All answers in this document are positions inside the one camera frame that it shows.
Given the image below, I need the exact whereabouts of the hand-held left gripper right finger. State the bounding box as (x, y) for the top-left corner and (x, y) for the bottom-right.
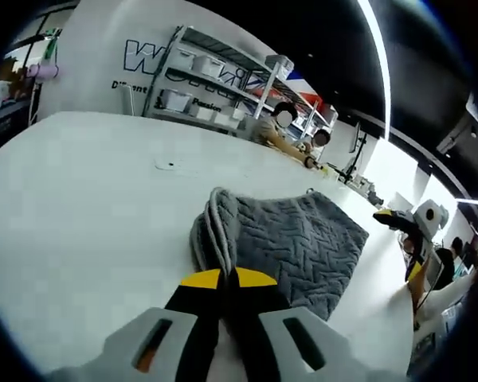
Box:
(226, 266), (362, 377)

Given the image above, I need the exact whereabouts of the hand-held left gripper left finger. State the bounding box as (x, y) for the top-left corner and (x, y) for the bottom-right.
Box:
(102, 267), (226, 377)

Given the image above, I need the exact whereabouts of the grey towel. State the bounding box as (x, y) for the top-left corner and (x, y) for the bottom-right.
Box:
(189, 186), (370, 323)

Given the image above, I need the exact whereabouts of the person's right hand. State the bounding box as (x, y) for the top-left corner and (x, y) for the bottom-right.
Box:
(401, 233), (419, 258)

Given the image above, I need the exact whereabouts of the person's white t-shirt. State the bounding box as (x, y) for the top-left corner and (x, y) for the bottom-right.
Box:
(412, 270), (478, 375)

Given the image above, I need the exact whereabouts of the grey chest-worn device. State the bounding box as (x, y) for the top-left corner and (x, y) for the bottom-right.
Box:
(412, 306), (469, 367)

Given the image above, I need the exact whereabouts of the black tripod stand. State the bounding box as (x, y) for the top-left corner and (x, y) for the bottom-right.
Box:
(342, 119), (371, 184)

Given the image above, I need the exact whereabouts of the long ceiling light strip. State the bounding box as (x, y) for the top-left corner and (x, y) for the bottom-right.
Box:
(357, 0), (392, 141)

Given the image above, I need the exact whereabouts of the grey plastic crate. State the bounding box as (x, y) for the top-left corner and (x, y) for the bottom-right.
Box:
(264, 54), (295, 79)

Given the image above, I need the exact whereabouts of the white floor stand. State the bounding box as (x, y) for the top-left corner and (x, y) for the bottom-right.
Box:
(27, 35), (61, 125)

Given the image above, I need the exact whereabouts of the dark counter cabinet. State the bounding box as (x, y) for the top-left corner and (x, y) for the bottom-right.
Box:
(0, 99), (39, 160)

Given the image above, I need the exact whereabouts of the lilac rolled mat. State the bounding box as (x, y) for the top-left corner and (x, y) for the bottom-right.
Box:
(25, 63), (61, 80)

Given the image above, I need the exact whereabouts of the green hanging cloth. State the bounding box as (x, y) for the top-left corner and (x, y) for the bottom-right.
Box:
(42, 26), (64, 60)

